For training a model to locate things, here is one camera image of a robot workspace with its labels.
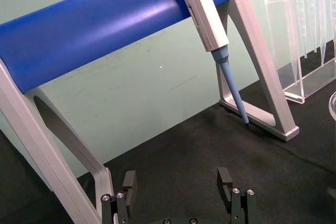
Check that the clear long pipette tip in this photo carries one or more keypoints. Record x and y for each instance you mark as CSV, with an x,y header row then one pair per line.
x,y
322,37
293,51
331,11
305,32

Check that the clear round dish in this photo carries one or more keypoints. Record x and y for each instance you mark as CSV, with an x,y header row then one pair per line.
x,y
333,106

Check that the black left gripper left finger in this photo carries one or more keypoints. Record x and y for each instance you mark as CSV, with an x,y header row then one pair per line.
x,y
129,182

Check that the clear acrylic rack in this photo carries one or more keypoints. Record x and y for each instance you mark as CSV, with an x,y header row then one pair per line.
x,y
309,79

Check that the grey stand with blue bar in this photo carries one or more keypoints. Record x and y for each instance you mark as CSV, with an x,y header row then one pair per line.
x,y
78,37

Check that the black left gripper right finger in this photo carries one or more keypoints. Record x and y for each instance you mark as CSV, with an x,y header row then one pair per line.
x,y
223,182

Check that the black table cloth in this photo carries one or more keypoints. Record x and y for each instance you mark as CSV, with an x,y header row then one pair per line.
x,y
183,153

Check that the white pipette with blue nozzle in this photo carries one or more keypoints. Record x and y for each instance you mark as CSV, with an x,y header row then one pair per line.
x,y
206,22

